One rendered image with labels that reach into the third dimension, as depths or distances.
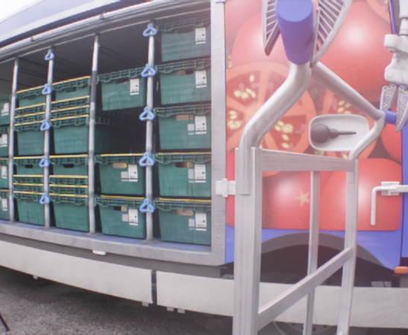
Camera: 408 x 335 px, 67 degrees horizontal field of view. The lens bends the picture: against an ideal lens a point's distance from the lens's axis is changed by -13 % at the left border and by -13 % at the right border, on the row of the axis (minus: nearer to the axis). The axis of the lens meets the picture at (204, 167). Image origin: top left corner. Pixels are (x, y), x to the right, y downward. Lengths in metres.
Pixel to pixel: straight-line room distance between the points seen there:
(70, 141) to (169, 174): 0.83
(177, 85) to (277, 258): 1.14
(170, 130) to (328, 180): 0.96
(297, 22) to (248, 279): 0.32
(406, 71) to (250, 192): 0.66
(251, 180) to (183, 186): 1.60
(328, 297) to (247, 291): 1.33
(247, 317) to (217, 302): 1.42
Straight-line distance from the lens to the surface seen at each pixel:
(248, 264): 0.46
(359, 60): 1.75
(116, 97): 2.33
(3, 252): 2.99
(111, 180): 2.30
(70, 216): 2.56
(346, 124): 1.71
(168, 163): 2.07
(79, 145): 2.49
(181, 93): 2.10
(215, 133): 1.79
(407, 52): 0.99
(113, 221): 2.31
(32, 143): 2.86
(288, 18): 0.32
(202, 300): 1.93
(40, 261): 2.63
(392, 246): 1.74
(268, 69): 1.77
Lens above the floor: 1.07
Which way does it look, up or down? 1 degrees up
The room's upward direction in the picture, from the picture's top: straight up
